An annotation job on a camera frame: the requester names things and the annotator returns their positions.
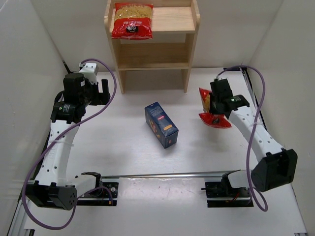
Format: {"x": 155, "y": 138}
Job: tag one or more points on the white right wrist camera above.
{"x": 220, "y": 78}

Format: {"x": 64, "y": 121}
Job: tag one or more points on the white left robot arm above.
{"x": 50, "y": 188}

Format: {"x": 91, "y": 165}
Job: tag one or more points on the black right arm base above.
{"x": 220, "y": 194}

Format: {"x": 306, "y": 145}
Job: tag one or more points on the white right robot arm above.
{"x": 276, "y": 165}

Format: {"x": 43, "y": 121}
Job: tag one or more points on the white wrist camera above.
{"x": 220, "y": 78}
{"x": 89, "y": 70}

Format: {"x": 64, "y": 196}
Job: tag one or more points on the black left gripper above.
{"x": 100, "y": 96}

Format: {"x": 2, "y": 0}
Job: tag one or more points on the wooden three-tier shelf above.
{"x": 175, "y": 26}

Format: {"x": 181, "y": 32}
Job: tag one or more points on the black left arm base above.
{"x": 93, "y": 190}

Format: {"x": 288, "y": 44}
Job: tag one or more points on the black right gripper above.
{"x": 215, "y": 105}

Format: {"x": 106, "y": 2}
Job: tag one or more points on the blue pasta box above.
{"x": 161, "y": 125}

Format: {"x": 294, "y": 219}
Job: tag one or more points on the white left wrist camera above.
{"x": 89, "y": 70}

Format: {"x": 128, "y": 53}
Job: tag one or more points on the red pasta bag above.
{"x": 132, "y": 21}
{"x": 209, "y": 119}

